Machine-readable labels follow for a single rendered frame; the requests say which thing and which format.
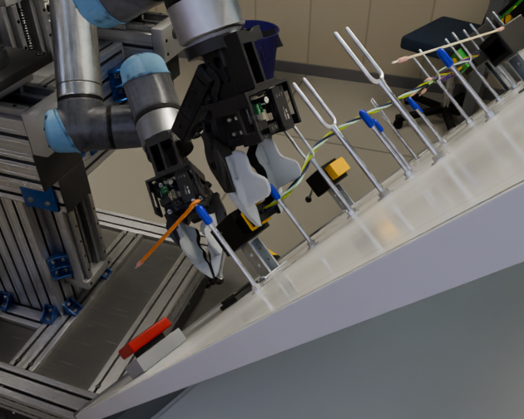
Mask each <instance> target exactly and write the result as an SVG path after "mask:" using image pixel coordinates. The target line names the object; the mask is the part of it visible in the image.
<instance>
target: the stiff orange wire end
mask: <svg viewBox="0 0 524 419"><path fill-rule="evenodd" d="M199 203H200V200H199V199H198V200H195V201H194V202H192V203H191V204H190V206H189V208H188V209H187V210H186V211H185V213H184V214H183V215H182V216H181V217H180V218H179V219H178V220H177V221H176V222H175V223H174V224H173V225H172V226H171V227H170V228H169V229H168V230H167V232H166V233H165V234H164V235H163V236H162V237H161V238H160V239H159V240H158V242H157V243H156V244H155V245H154V246H153V247H152V248H151V249H150V250H149V252H148V253H147V254H146V255H145V256H144V257H143V258H142V259H141V260H140V261H139V262H138V263H137V264H136V267H135V269H137V267H141V266H142V265H143V263H144V261H145V260H146V259H147V258H148V257H149V256H150V255H151V254H152V253H153V251H154V250H155V249H156V248H157V247H158V246H159V245H160V244H161V243H162V242H163V241H164V240H165V238H166V237H167V236H168V235H169V234H170V233H171V232H172V231H173V230H174V229H175V227H176V226H177V225H178V224H179V223H180V222H181V221H182V220H183V219H184V218H185V217H186V216H187V215H188V214H189V213H190V212H191V211H192V210H193V209H194V208H195V204H199Z"/></svg>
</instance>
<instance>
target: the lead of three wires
mask: <svg viewBox="0 0 524 419"><path fill-rule="evenodd" d="M312 157H313V156H312V154H311V152H309V153H308V155H307V157H306V159H305V162H304V165H303V167H302V169H301V175H300V177H299V178H297V179H296V180H295V181H294V182H293V183H292V184H291V185H290V187H289V188H288V189H287V190H286V191H285V192H284V193H283V194H282V195H280V196H281V199H282V200H284V199H285V198H286V197H288V196H289V195H290V194H291V193H292V192H293V190H294V188H295V187H296V186H297V185H298V184H299V183H300V182H301V180H302V179H303V178H304V173H305V171H306V170H307V169H308V167H309V163H310V160H311V158H312ZM278 203H279V202H278V201H277V200H274V201H273V202H272V203H271V204H269V205H266V206H265V207H264V209H266V210H265V211H264V212H267V211H269V210H271V209H273V208H274V207H275V206H276V205H277V204H278Z"/></svg>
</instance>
